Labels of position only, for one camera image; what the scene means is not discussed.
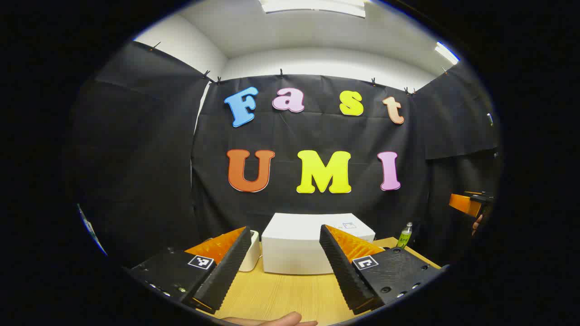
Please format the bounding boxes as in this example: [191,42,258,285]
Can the white toaster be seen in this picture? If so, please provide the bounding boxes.
[239,230,261,272]

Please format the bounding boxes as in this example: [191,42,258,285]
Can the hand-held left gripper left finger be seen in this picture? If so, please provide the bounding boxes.
[128,226,252,314]

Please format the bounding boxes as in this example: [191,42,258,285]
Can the white microwave oven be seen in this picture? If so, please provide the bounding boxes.
[261,213,376,275]

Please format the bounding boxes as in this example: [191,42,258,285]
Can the small ceiling light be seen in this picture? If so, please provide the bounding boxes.
[435,42,460,65]

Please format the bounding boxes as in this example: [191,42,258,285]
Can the large ceiling light panel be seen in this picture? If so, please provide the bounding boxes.
[259,0,367,19]

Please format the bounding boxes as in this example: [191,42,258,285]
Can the green drink bottle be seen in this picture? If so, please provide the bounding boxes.
[397,222,413,249]

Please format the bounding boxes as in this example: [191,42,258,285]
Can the black backdrop cloth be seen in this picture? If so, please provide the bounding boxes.
[68,41,501,268]

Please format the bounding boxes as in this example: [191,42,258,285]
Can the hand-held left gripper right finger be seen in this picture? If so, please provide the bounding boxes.
[319,224,449,315]

